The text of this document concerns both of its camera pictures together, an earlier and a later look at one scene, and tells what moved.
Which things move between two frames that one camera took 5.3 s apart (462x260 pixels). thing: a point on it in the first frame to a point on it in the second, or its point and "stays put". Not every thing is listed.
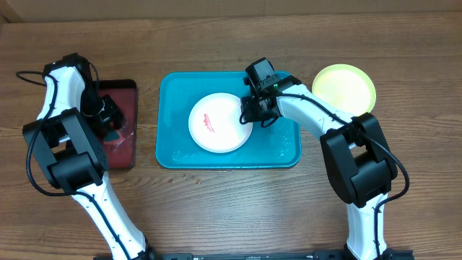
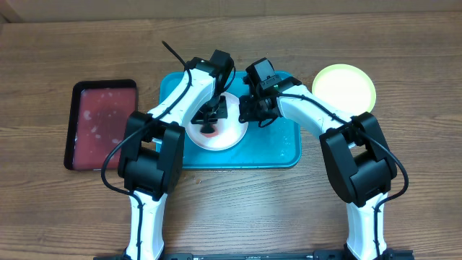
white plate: (214, 123) stays put
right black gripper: (245, 105) stays put
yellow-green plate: (345, 87) stays put
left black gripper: (112, 114) to (220, 114)
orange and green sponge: (111, 137) to (211, 134)
